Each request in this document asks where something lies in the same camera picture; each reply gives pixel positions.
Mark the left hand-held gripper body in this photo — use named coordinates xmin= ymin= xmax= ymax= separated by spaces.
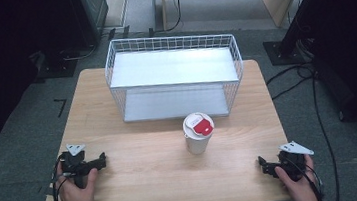
xmin=58 ymin=141 xmax=93 ymax=191

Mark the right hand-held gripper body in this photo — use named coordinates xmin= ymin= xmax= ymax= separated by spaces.
xmin=272 ymin=138 xmax=318 ymax=185

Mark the person's right hand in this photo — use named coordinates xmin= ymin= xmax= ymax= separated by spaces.
xmin=272 ymin=153 xmax=323 ymax=201

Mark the person's left hand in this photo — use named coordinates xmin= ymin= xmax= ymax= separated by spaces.
xmin=53 ymin=157 xmax=102 ymax=201

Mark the white cup with red lid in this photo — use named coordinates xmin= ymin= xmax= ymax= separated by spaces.
xmin=181 ymin=110 xmax=218 ymax=157

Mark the black cabinet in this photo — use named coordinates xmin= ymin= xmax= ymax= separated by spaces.
xmin=67 ymin=0 xmax=113 ymax=49

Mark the black metal stand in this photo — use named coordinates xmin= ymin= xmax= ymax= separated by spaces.
xmin=257 ymin=0 xmax=336 ymax=69

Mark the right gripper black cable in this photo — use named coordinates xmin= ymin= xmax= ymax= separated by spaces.
xmin=291 ymin=155 xmax=326 ymax=201

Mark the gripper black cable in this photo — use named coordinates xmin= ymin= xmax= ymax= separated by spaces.
xmin=48 ymin=155 xmax=68 ymax=201
xmin=291 ymin=155 xmax=326 ymax=201

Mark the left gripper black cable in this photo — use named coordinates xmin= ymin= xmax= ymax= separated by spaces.
xmin=48 ymin=155 xmax=68 ymax=201

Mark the long black floor cable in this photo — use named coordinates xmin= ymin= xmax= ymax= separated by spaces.
xmin=262 ymin=60 xmax=343 ymax=201

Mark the black stand base plate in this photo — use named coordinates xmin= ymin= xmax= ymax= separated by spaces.
xmin=29 ymin=46 xmax=82 ymax=84

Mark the white wire shelf rack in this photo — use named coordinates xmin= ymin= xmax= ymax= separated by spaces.
xmin=101 ymin=26 xmax=249 ymax=129

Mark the black cable under desk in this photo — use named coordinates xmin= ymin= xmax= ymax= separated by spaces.
xmin=145 ymin=0 xmax=187 ymax=37

